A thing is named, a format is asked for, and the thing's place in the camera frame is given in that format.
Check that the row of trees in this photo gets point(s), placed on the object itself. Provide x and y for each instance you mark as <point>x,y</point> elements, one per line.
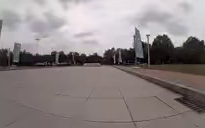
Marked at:
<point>123,55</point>

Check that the tall white banner flag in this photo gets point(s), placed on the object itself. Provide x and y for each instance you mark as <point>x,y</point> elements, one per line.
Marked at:
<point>138,45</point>

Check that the grey paved plaza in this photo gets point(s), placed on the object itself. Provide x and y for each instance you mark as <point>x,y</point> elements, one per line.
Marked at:
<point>73,96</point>

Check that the grey lamp pole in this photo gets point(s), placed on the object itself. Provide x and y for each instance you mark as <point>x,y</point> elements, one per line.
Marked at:
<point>148,50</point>

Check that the grey stone kerb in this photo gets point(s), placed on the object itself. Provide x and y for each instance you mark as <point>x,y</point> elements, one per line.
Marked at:
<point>163,83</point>

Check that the thin lamp pole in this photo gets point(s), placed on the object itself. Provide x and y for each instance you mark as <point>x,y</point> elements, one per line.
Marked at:
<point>37,48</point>

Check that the grass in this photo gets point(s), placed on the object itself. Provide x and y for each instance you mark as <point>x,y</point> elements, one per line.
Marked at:
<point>186,68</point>

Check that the reddish paved strip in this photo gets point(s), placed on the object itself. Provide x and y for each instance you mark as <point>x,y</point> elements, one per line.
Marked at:
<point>186,79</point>

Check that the dark drain grate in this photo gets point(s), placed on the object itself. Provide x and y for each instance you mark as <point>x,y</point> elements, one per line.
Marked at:
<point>194,102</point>

